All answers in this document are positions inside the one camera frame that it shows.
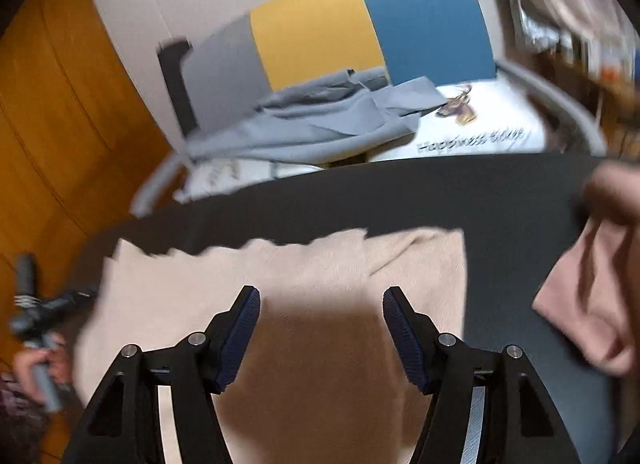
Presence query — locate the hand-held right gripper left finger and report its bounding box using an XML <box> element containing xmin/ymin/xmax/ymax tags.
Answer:
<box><xmin>62</xmin><ymin>285</ymin><xmax>262</xmax><ymax>464</ymax></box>

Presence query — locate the person's left hand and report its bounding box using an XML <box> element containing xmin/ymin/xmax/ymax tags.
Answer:
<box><xmin>11</xmin><ymin>333</ymin><xmax>73</xmax><ymax>402</ymax></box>

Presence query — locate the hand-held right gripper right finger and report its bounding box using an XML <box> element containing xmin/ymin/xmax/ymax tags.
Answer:
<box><xmin>382</xmin><ymin>285</ymin><xmax>583</xmax><ymax>464</ymax></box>

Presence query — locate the beige knit sweater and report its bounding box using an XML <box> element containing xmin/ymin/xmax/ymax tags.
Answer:
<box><xmin>75</xmin><ymin>228</ymin><xmax>468</xmax><ymax>464</ymax></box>

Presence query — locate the person's left forearm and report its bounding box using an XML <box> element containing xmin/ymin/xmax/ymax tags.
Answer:
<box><xmin>0</xmin><ymin>371</ymin><xmax>51</xmax><ymax>464</ymax></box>

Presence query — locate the grey-blue garment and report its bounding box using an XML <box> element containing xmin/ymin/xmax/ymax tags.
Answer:
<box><xmin>185</xmin><ymin>69</ymin><xmax>446</xmax><ymax>165</ymax></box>

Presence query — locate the wooden desk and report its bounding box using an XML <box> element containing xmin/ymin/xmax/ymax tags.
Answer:
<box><xmin>530</xmin><ymin>29</ymin><xmax>640</xmax><ymax>155</ymax></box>

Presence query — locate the white printed shirt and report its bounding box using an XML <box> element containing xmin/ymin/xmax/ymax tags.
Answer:
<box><xmin>175</xmin><ymin>82</ymin><xmax>548</xmax><ymax>202</ymax></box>

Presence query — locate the black upright pad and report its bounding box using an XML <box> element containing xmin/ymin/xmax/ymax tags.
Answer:
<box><xmin>157</xmin><ymin>39</ymin><xmax>198</xmax><ymax>137</ymax></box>

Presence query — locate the orange wooden wardrobe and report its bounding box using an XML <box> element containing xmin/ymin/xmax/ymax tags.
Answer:
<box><xmin>0</xmin><ymin>0</ymin><xmax>176</xmax><ymax>265</ymax></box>

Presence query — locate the pink garment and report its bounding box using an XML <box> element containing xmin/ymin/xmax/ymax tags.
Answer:
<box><xmin>531</xmin><ymin>161</ymin><xmax>640</xmax><ymax>377</ymax></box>

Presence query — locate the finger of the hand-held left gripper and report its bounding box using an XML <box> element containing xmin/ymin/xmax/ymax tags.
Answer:
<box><xmin>55</xmin><ymin>285</ymin><xmax>99</xmax><ymax>315</ymax></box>

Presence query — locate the grey yellow blue chair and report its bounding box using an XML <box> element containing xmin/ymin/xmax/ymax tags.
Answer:
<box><xmin>131</xmin><ymin>0</ymin><xmax>608</xmax><ymax>217</ymax></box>

